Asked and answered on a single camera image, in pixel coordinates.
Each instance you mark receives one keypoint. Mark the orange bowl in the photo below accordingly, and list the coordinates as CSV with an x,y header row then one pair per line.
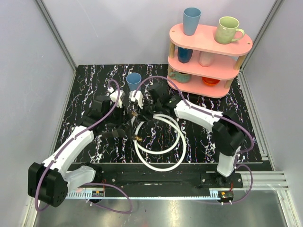
x,y
210,82

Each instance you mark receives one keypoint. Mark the blue cup on shelf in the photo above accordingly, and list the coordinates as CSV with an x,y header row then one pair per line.
x,y
191,17

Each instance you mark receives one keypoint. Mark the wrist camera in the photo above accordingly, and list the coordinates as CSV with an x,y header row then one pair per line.
x,y
116,96
136,97

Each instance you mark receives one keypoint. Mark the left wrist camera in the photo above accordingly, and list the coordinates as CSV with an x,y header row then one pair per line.
x,y
116,96

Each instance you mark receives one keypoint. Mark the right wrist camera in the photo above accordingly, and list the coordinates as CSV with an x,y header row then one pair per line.
x,y
136,97

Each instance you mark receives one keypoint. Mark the black spray gun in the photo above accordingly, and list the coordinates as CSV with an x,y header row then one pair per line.
x,y
124,130

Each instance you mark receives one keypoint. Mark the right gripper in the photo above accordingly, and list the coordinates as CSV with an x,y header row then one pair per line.
x,y
145,115

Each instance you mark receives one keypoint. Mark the dark blue cup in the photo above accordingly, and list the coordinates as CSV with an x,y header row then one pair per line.
x,y
184,55

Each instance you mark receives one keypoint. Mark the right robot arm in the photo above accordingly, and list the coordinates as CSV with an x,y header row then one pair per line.
x,y
228,137

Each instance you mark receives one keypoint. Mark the teal ceramic mug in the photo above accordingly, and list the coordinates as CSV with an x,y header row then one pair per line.
x,y
180,77

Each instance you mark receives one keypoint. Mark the pink faceted cup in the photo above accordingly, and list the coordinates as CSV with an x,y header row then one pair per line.
x,y
206,59

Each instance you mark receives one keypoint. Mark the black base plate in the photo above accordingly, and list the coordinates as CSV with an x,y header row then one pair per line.
x,y
196,175

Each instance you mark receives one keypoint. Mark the green mug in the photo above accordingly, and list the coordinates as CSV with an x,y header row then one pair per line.
x,y
228,30

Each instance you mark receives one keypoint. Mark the black marble mat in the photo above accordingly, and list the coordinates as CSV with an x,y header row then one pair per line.
x,y
160,141

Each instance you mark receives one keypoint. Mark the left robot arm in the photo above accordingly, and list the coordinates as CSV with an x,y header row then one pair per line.
x,y
51,181

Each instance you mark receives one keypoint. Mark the blue cup on mat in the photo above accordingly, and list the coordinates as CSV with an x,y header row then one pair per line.
x,y
133,80

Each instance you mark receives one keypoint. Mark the pink three-tier shelf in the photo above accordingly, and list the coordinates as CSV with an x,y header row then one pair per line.
x,y
212,66

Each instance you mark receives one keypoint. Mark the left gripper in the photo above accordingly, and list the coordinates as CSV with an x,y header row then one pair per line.
x,y
119,114

